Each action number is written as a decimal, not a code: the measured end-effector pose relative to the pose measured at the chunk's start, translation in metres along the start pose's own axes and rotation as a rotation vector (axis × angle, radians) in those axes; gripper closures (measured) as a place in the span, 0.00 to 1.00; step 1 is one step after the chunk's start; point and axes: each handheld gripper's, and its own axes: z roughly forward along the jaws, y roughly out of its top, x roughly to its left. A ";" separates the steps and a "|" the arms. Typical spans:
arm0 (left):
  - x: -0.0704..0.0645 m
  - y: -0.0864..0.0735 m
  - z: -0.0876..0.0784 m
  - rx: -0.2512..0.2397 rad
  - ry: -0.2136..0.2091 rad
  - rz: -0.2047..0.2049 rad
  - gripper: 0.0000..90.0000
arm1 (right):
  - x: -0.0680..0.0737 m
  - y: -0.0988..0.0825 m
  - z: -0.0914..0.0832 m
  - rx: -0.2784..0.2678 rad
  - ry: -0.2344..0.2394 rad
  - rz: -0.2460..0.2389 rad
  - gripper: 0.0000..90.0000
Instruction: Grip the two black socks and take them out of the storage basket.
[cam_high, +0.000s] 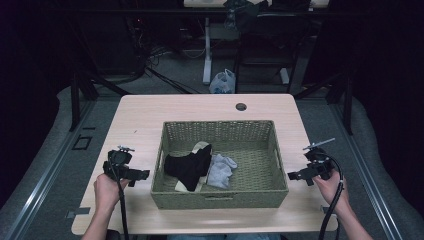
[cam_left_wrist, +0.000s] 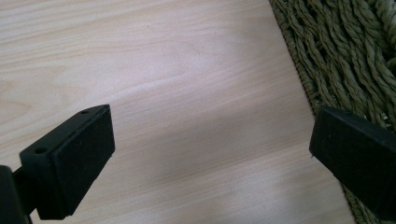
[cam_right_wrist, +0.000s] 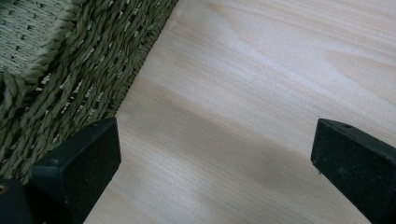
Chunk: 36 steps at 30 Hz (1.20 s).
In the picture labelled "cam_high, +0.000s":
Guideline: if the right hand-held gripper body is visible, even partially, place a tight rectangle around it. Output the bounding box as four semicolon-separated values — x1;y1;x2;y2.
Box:
302;137;336;183

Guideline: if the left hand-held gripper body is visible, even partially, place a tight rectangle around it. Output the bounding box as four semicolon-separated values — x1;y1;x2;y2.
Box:
102;145;136;183

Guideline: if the green woven basket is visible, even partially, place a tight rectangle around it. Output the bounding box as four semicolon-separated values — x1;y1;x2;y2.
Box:
150;119;290;211

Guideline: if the black sock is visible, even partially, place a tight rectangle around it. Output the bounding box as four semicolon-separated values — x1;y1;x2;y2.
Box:
163;143;214;193

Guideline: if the grey sock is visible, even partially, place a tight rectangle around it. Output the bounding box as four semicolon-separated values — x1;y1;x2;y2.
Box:
206;153;239;190

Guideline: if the person's right hand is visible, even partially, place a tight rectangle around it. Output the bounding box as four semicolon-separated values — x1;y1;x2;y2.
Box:
312;175;350;214

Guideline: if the person's left hand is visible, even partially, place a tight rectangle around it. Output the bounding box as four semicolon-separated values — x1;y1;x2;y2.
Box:
93;173;132;214

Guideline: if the black metal stand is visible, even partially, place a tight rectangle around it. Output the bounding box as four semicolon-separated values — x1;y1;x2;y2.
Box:
67;68;132;133
293;71;355;137

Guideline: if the white desk foot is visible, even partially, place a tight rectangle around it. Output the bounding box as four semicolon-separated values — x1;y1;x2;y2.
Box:
279;67;291;85

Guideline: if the white plastic bag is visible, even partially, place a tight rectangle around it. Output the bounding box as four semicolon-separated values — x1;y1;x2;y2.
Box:
208;68;237;95

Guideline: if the black chair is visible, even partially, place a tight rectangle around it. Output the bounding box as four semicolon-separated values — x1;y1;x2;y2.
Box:
233;12;313;95

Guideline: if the white desk leg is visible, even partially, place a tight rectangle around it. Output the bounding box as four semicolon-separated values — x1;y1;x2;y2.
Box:
202;17;213;85

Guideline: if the dark bag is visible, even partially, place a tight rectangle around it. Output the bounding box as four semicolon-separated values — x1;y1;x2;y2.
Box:
222;0;270;33

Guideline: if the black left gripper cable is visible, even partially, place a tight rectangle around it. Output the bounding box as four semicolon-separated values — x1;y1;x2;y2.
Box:
108;159;131;240

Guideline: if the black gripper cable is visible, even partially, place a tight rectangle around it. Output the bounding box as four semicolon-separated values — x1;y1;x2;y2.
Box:
108;159;131;240
317;154;345;240

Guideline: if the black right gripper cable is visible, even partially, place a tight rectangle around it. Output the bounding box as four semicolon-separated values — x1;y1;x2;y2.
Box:
317;154;345;240

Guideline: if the metal floor rail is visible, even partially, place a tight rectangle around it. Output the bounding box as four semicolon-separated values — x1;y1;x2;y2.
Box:
328;99;406;240
3;99;96;240

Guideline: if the bundle of floor cables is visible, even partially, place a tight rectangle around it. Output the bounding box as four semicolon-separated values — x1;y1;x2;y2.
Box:
131;19;204;95

